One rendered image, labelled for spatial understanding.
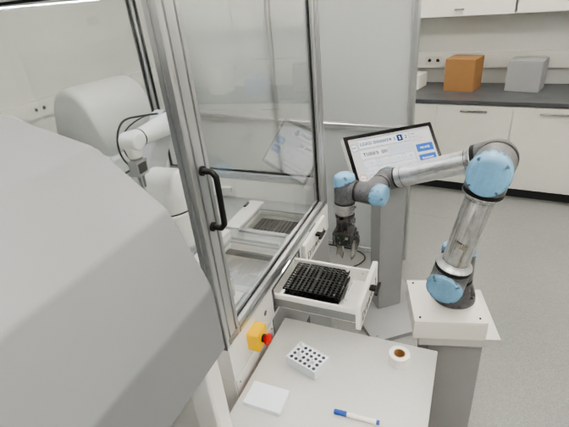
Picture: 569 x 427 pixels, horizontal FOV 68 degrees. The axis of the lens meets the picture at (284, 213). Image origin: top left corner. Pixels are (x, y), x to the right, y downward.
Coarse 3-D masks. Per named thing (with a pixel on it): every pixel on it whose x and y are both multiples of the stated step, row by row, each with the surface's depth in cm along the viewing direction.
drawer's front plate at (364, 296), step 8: (376, 264) 166; (376, 272) 168; (368, 280) 158; (376, 280) 171; (368, 288) 156; (360, 296) 151; (368, 296) 158; (360, 304) 147; (368, 304) 160; (360, 312) 146; (360, 320) 148; (360, 328) 150
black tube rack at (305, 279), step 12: (300, 264) 176; (312, 264) 175; (300, 276) 168; (312, 276) 168; (324, 276) 167; (336, 276) 171; (288, 288) 162; (300, 288) 162; (312, 288) 161; (324, 288) 161; (336, 288) 160; (324, 300) 159; (336, 300) 159
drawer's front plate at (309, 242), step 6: (324, 216) 205; (318, 222) 199; (324, 222) 206; (312, 228) 195; (318, 228) 198; (324, 228) 207; (312, 234) 191; (324, 234) 208; (306, 240) 187; (312, 240) 192; (306, 246) 184; (312, 246) 193; (318, 246) 201; (306, 252) 185; (312, 252) 194; (306, 258) 186
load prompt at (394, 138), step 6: (402, 132) 227; (372, 138) 224; (378, 138) 224; (384, 138) 225; (390, 138) 225; (396, 138) 226; (402, 138) 226; (408, 138) 227; (360, 144) 222; (366, 144) 222; (372, 144) 223; (378, 144) 223; (384, 144) 224
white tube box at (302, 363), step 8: (304, 344) 150; (296, 352) 147; (304, 352) 147; (312, 352) 147; (320, 352) 146; (288, 360) 146; (296, 360) 144; (304, 360) 144; (320, 360) 144; (328, 360) 144; (296, 368) 145; (304, 368) 142; (312, 368) 141; (320, 368) 141; (312, 376) 140
